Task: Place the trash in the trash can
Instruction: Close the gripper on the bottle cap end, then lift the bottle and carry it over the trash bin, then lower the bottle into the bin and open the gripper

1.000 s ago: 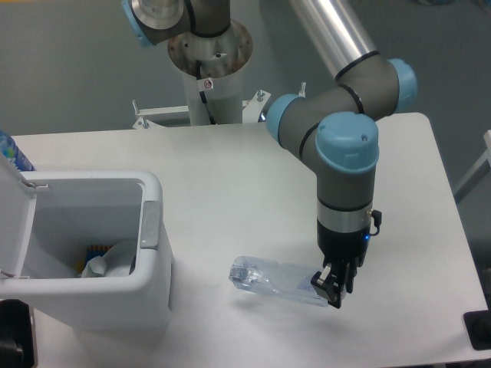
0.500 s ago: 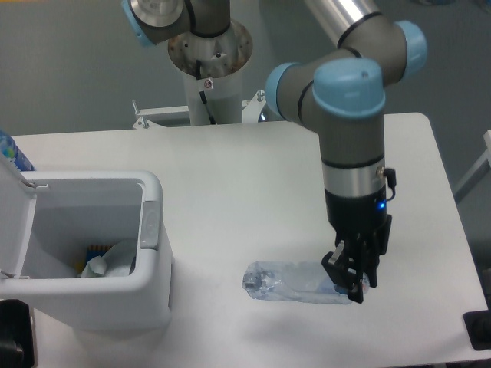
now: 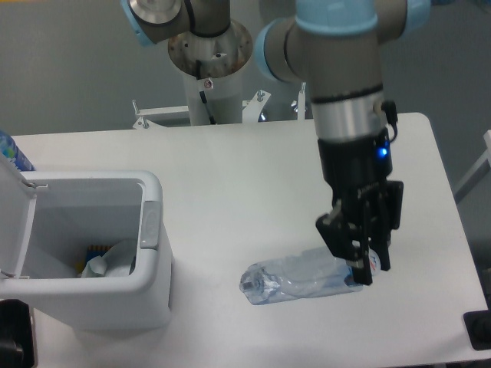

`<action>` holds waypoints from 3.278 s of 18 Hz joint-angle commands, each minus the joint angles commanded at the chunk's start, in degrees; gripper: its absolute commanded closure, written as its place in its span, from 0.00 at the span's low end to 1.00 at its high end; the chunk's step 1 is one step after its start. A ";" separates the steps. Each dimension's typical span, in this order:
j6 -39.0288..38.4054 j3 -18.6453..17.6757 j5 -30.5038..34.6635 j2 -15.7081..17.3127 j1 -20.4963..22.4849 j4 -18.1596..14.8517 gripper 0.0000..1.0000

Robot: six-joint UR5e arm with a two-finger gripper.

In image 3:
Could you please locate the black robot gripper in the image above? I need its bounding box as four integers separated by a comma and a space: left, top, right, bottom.
315, 128, 404, 285

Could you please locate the clear plastic water bottle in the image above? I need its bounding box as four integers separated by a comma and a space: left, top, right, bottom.
239, 248, 364, 305

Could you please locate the white paper tissue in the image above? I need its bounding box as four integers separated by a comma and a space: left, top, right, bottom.
77, 239, 137, 278

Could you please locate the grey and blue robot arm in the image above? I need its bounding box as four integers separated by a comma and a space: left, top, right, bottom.
122, 1, 431, 285

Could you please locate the white plastic trash can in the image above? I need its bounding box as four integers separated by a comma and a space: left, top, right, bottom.
1, 171, 173, 330

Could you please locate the white trash can lid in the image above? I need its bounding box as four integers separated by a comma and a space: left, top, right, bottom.
1, 154, 37, 278

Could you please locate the blue patterned cylinder can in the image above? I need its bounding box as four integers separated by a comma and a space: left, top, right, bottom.
0, 131, 36, 172

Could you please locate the black clamp bottom right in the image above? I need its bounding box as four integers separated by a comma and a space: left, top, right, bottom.
463, 310, 490, 351

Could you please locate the blue and orange snack wrapper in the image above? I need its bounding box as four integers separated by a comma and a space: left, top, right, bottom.
75, 245, 112, 274

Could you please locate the black device bottom left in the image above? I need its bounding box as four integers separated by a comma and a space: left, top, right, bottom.
1, 299, 35, 367

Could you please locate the white metal frame right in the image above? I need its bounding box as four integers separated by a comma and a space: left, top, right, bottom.
453, 130, 490, 204

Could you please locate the white bracket with bolt right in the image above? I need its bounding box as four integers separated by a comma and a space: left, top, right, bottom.
291, 82, 307, 121

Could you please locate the white bracket with bolt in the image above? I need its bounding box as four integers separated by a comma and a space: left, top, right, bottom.
242, 90, 271, 123
132, 100, 190, 130
291, 82, 307, 121

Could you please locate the white bracket with bolt middle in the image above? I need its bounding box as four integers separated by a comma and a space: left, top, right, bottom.
242, 90, 271, 123

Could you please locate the black cable on pedestal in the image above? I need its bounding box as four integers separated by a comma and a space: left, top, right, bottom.
194, 59, 217, 126

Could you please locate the white bracket with bolt left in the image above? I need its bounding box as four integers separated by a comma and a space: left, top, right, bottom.
132, 100, 190, 130

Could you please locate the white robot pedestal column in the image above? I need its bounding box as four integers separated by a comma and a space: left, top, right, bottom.
168, 20, 253, 126

